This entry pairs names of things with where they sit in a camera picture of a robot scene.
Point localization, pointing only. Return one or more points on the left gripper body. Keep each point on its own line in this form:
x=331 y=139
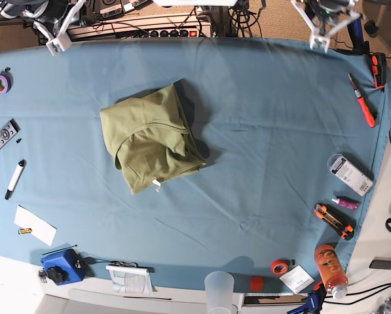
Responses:
x=325 y=19

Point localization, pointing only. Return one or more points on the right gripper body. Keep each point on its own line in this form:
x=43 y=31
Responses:
x=50 y=17

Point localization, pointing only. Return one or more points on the olive green t-shirt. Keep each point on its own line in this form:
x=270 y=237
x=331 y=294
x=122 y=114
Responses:
x=150 y=140

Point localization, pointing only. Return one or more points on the orange black tool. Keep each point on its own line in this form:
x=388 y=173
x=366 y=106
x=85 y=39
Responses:
x=377 y=64

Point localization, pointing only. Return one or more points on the purple tape roll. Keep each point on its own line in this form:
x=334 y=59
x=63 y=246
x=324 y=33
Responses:
x=6 y=81

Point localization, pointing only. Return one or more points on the black remote control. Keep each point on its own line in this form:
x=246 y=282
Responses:
x=7 y=132

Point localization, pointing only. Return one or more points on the white black marker pen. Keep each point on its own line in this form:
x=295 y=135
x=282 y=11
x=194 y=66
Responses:
x=15 y=178

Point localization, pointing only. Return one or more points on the pink glue tube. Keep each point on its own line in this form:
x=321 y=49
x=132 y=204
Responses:
x=346 y=203

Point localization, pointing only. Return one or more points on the blue table cloth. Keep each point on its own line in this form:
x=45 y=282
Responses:
x=266 y=115

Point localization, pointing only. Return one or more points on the orange black utility knife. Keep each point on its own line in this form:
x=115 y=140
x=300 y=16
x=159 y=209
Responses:
x=341 y=224

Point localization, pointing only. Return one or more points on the white paper card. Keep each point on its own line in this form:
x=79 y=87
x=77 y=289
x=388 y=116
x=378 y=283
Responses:
x=40 y=229

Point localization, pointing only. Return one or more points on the small yellow battery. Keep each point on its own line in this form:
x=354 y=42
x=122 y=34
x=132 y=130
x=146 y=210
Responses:
x=25 y=231

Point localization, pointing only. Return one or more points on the blue plastic box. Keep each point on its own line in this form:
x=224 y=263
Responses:
x=69 y=261

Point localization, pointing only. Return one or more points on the orange drink bottle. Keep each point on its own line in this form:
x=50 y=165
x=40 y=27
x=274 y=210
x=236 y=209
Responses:
x=331 y=272

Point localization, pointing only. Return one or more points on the black power adapter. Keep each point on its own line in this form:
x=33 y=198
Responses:
x=380 y=264

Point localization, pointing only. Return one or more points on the red tape roll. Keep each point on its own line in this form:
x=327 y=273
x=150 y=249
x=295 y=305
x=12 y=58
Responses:
x=280 y=267

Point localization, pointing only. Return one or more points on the black knob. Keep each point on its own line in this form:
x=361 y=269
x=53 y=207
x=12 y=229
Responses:
x=57 y=275

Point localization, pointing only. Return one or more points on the white small card box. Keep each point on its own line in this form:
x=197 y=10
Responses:
x=297 y=279

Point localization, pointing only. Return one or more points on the red plastic cap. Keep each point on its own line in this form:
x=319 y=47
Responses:
x=256 y=283

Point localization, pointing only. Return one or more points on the white folded booklet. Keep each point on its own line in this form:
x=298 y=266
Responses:
x=130 y=280

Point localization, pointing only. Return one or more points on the translucent plastic cup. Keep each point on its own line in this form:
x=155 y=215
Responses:
x=219 y=287

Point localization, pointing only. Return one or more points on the blue clamp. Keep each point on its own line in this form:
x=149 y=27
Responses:
x=313 y=302

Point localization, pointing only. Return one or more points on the orange handled screwdriver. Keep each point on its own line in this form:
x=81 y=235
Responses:
x=367 y=108

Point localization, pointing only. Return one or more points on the black cable tie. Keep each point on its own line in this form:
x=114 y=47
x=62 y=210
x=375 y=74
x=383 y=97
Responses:
x=59 y=250

